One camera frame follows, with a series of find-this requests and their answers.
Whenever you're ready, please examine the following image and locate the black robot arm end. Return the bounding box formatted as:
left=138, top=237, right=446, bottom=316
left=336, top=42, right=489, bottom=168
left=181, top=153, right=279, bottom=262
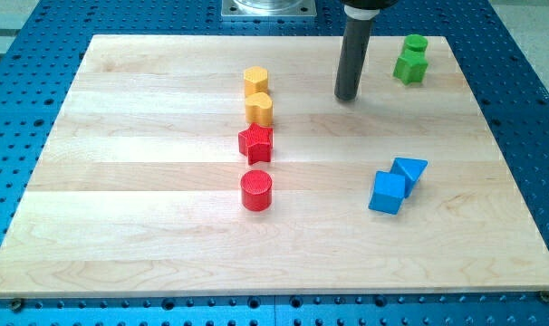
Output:
left=341, top=0, right=399, bottom=10

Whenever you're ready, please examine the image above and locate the red star block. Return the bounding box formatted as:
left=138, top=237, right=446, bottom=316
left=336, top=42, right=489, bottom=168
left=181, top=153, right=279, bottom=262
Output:
left=238, top=123, right=274, bottom=165

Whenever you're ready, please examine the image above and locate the red cylinder block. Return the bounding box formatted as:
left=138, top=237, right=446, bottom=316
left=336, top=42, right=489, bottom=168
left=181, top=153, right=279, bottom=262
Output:
left=240, top=170, right=273, bottom=211

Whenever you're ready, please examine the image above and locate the yellow heart block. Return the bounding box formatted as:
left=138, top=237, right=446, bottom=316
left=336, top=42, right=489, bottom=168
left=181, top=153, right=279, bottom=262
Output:
left=245, top=92, right=273, bottom=127

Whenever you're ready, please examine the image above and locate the yellow pentagon block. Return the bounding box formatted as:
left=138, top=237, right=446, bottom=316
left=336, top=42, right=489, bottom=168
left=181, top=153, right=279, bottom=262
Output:
left=243, top=66, right=268, bottom=97

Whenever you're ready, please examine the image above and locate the light wooden board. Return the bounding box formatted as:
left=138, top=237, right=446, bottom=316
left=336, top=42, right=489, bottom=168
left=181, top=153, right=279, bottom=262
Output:
left=0, top=35, right=549, bottom=298

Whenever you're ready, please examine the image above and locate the blue cube block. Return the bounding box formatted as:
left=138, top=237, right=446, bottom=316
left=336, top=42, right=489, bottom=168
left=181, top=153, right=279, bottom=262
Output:
left=368, top=171, right=405, bottom=215

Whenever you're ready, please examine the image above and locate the blue triangle block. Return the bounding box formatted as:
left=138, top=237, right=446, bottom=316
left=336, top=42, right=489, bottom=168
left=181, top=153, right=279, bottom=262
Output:
left=390, top=158, right=429, bottom=197

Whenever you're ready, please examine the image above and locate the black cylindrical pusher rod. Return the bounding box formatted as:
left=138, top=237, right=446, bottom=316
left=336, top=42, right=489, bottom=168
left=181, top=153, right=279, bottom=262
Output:
left=334, top=5, right=380, bottom=101

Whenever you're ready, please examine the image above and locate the green cylinder block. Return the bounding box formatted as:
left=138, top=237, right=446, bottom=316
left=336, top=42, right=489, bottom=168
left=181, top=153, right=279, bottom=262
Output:
left=401, top=34, right=429, bottom=53

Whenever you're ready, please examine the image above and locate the blue perforated table plate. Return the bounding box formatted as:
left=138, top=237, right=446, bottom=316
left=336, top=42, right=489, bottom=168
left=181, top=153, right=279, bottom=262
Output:
left=0, top=1, right=549, bottom=325

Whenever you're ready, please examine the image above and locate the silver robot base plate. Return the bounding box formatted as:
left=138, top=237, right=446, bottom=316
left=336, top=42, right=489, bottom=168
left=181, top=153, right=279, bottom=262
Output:
left=221, top=0, right=317, bottom=18

